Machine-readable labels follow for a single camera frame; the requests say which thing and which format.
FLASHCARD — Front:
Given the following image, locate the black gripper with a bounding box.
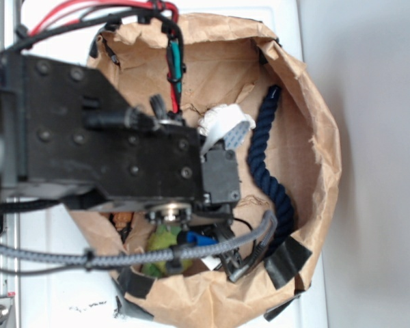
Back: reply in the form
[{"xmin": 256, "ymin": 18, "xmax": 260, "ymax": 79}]
[{"xmin": 0, "ymin": 54, "xmax": 209, "ymax": 240}]

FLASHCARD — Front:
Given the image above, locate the green toy animal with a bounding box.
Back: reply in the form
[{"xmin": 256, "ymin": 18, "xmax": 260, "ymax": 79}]
[{"xmin": 141, "ymin": 225, "xmax": 182, "ymax": 278}]

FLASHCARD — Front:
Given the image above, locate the orange toy figure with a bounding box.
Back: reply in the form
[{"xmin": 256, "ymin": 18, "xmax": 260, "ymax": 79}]
[{"xmin": 110, "ymin": 212, "xmax": 133, "ymax": 231}]

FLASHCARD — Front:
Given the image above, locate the brown paper bag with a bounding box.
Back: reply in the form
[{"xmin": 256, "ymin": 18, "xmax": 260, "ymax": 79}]
[{"xmin": 68, "ymin": 12, "xmax": 342, "ymax": 325}]

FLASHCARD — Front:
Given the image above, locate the red and black wire bundle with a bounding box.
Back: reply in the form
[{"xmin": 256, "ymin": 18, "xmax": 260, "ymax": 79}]
[{"xmin": 14, "ymin": 0, "xmax": 187, "ymax": 117}]

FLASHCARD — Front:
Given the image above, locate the grey braided cable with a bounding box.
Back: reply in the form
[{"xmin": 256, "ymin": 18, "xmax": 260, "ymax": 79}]
[{"xmin": 0, "ymin": 209, "xmax": 278, "ymax": 271}]

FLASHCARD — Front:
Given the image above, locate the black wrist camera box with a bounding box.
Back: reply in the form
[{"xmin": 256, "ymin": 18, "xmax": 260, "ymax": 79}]
[{"xmin": 202, "ymin": 150, "xmax": 241, "ymax": 206}]

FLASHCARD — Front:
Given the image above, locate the white flat ribbon cable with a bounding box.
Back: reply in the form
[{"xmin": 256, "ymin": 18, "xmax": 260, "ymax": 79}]
[{"xmin": 200, "ymin": 104, "xmax": 257, "ymax": 161}]

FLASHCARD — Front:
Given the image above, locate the metal corner bracket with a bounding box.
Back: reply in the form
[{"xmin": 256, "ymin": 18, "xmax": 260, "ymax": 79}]
[{"xmin": 0, "ymin": 297, "xmax": 16, "ymax": 328}]

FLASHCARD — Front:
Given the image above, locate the dark blue rope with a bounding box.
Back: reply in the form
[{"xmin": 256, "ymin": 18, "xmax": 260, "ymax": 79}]
[{"xmin": 247, "ymin": 85, "xmax": 296, "ymax": 258}]

